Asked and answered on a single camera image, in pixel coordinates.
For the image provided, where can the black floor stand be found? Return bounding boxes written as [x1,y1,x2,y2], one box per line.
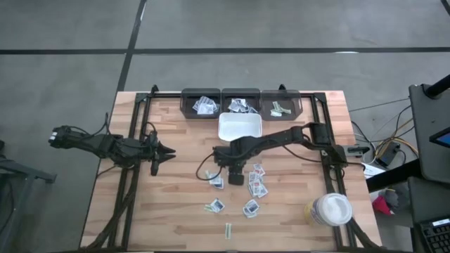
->
[0,140,57,253]

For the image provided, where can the thin floor cable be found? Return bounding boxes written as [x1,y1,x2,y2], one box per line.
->
[347,97,411,113]

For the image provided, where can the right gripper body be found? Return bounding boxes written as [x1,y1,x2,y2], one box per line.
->
[227,154,247,176]

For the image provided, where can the yellow floor cable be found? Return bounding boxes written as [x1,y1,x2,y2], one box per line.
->
[374,136,419,159]

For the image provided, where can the grey glove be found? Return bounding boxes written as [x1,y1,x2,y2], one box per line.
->
[382,188,400,208]

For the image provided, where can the white paper sheet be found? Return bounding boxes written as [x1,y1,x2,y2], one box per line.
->
[361,162,386,179]

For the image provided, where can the red cloth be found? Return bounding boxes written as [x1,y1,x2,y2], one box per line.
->
[371,195,393,216]

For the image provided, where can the grey translucent plastic bin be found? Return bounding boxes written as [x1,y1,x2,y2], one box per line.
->
[220,88,262,117]
[260,89,303,122]
[179,88,221,119]

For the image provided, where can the white plastic bin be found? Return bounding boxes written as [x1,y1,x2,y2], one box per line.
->
[217,112,264,142]

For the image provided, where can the disinfecting wipes canister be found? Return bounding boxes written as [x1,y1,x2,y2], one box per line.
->
[304,192,353,228]

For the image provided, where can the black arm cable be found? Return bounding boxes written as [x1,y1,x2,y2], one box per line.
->
[195,154,223,182]
[281,144,323,163]

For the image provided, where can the black power adapter box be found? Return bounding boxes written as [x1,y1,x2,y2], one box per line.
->
[375,141,400,167]

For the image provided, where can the blue screen tablet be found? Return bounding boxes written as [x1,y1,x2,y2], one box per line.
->
[428,126,450,148]

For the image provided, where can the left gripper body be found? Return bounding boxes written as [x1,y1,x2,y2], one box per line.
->
[141,131,160,176]

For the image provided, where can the dark side desk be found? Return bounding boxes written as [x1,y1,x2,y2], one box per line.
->
[407,83,450,226]

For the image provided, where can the black keyboard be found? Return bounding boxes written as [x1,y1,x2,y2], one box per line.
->
[418,217,450,253]

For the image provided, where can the black pole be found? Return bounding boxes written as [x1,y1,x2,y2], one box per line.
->
[423,73,450,98]

